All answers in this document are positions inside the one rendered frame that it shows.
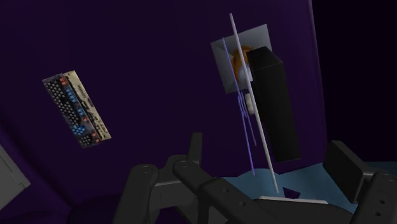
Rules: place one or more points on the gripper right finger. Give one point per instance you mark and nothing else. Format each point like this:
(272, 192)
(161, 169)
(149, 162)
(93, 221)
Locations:
(377, 195)

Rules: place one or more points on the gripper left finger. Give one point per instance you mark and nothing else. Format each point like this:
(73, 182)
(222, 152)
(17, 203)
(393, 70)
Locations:
(186, 181)

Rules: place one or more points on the small white rounded object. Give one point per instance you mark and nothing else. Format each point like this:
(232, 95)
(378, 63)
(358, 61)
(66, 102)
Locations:
(249, 104)

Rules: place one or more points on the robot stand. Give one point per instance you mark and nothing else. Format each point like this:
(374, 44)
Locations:
(274, 108)

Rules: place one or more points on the thin white rod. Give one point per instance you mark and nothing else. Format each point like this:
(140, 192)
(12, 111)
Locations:
(248, 80)

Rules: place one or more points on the grey picture with orange figure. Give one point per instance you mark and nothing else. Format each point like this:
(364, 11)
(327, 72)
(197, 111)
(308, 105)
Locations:
(226, 59)

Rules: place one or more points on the black keyboard with blue keys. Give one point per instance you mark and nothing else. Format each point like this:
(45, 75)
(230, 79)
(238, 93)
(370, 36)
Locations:
(76, 108)

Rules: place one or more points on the grey flat panel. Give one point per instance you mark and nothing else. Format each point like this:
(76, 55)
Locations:
(9, 183)

